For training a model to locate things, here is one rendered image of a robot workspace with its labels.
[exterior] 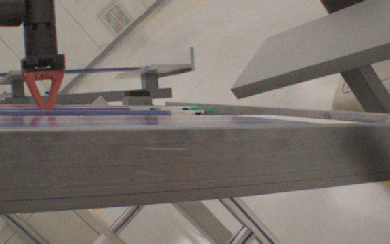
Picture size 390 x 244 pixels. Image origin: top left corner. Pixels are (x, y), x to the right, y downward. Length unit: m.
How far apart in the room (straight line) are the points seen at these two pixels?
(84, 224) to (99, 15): 7.11
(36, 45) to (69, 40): 7.81
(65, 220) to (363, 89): 1.22
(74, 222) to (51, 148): 1.55
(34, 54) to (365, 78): 0.78
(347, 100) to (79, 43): 7.39
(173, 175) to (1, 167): 0.13
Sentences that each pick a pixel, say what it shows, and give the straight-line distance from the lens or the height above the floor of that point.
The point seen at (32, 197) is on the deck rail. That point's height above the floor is 0.96.
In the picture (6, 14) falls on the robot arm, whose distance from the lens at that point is 0.79.
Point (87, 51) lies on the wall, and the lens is 8.67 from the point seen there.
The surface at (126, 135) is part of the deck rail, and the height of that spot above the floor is 0.94.
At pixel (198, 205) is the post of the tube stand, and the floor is 0.36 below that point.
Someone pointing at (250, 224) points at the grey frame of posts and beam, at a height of 0.32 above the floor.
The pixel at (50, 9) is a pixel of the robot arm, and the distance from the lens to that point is 0.83.
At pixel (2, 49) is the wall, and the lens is 8.48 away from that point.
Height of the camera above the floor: 1.03
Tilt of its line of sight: 20 degrees down
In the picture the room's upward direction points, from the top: 41 degrees counter-clockwise
